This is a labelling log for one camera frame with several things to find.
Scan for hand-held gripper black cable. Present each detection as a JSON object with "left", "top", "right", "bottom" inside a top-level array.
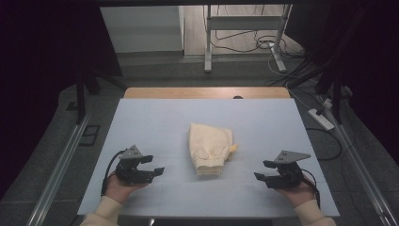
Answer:
[
  {"left": 101, "top": 150, "right": 127, "bottom": 197},
  {"left": 300, "top": 169, "right": 322, "bottom": 210}
]

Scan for left hand-held gripper black cable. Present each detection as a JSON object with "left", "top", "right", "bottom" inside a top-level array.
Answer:
[{"left": 101, "top": 150, "right": 127, "bottom": 197}]

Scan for person's left hand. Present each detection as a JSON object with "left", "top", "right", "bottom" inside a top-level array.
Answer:
[{"left": 103, "top": 171, "right": 149, "bottom": 205}]

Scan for dark curtain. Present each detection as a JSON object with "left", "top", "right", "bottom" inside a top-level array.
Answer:
[
  {"left": 0, "top": 0, "right": 124, "bottom": 189},
  {"left": 284, "top": 0, "right": 399, "bottom": 168}
]

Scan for aluminium floor rail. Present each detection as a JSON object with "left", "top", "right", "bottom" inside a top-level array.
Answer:
[
  {"left": 319, "top": 93, "right": 399, "bottom": 226},
  {"left": 26, "top": 112, "right": 92, "bottom": 226}
]

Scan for right hand-held gripper black cable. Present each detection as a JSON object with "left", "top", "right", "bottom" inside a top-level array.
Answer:
[{"left": 300, "top": 169, "right": 322, "bottom": 210}]

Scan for person's right hand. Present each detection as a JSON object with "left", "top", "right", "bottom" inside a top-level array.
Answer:
[{"left": 276, "top": 173, "right": 316, "bottom": 209}]

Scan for cream baby pants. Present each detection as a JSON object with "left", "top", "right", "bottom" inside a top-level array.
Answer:
[{"left": 187, "top": 121, "right": 238, "bottom": 177}]

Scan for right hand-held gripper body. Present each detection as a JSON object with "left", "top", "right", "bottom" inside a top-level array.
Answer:
[{"left": 264, "top": 150, "right": 311, "bottom": 190}]

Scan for black looped floor cable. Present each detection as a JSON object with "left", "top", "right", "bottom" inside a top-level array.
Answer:
[{"left": 305, "top": 126, "right": 343, "bottom": 162}]

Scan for white power strip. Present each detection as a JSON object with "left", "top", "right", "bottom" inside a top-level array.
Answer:
[{"left": 308, "top": 107, "right": 335, "bottom": 132}]

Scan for tangled black floor cables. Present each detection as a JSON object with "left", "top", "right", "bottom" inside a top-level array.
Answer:
[{"left": 209, "top": 4, "right": 304, "bottom": 60}]

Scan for black floor plate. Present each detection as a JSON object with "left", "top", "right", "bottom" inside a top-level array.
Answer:
[{"left": 78, "top": 124, "right": 102, "bottom": 147}]

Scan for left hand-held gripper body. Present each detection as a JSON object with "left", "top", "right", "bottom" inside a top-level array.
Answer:
[{"left": 114, "top": 144, "right": 156, "bottom": 186}]

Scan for white floor cable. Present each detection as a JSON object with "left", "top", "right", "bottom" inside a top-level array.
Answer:
[{"left": 267, "top": 46, "right": 314, "bottom": 111}]

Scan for black metal stand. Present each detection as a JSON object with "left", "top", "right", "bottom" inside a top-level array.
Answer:
[
  {"left": 286, "top": 59, "right": 346, "bottom": 125},
  {"left": 74, "top": 62, "right": 127, "bottom": 125}
]

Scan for white metal desk frame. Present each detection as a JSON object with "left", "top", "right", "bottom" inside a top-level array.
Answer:
[{"left": 203, "top": 4, "right": 294, "bottom": 74}]

